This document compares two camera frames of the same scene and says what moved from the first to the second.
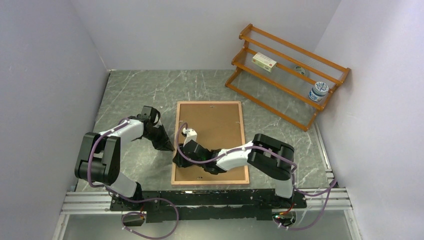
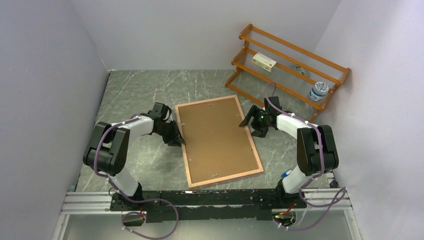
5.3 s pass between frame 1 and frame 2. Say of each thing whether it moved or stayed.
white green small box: stayed
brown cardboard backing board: moved
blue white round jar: stayed
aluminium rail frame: stayed
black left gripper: moved
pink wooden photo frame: moved
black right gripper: moved
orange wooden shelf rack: stayed
